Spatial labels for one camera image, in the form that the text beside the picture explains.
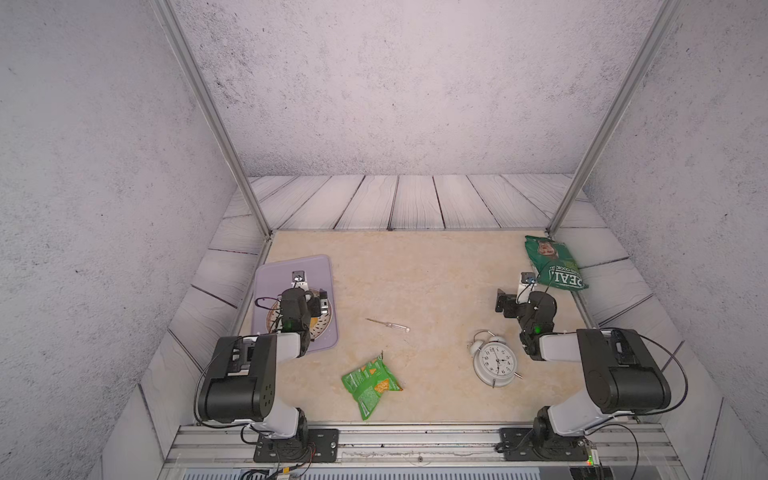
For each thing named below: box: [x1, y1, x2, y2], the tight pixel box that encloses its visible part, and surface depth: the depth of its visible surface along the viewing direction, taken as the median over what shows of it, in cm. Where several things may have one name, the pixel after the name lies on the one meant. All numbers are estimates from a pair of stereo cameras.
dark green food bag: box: [524, 235, 589, 290], surface depth 109 cm
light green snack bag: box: [342, 351, 403, 421], surface depth 80 cm
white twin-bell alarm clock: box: [469, 330, 523, 389], surface depth 85 cm
